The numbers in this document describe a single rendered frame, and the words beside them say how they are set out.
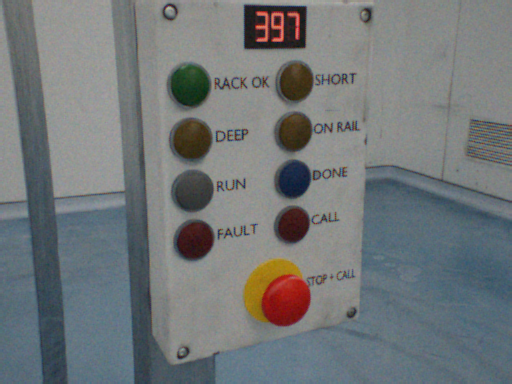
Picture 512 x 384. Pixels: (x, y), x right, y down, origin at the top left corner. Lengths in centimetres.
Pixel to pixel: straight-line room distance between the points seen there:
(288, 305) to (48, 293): 128
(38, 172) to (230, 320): 117
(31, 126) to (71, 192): 254
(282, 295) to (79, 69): 360
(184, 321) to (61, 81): 357
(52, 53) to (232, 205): 356
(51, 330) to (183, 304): 129
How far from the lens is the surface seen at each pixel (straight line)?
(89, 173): 406
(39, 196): 158
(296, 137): 42
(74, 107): 398
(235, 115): 41
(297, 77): 42
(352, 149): 46
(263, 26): 41
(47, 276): 165
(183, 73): 38
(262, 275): 45
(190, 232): 40
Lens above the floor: 111
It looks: 15 degrees down
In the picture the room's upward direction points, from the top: straight up
